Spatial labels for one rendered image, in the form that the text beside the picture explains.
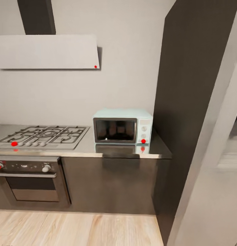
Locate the microwave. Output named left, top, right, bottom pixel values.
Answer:
left=91, top=108, right=153, bottom=144

